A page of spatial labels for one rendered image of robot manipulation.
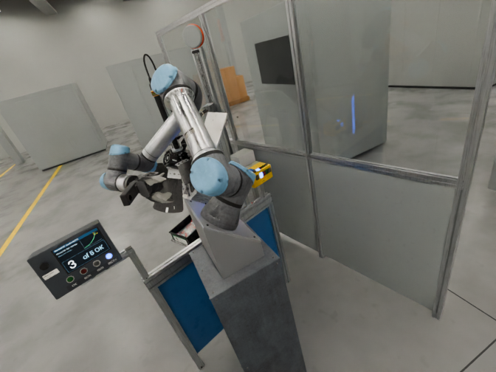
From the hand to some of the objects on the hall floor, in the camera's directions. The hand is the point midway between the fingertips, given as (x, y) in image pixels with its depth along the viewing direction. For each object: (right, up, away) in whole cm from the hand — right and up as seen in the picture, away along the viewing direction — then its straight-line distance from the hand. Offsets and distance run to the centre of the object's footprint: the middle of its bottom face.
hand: (166, 191), depth 93 cm
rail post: (+62, -77, +116) cm, 152 cm away
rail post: (-2, -117, +75) cm, 139 cm away
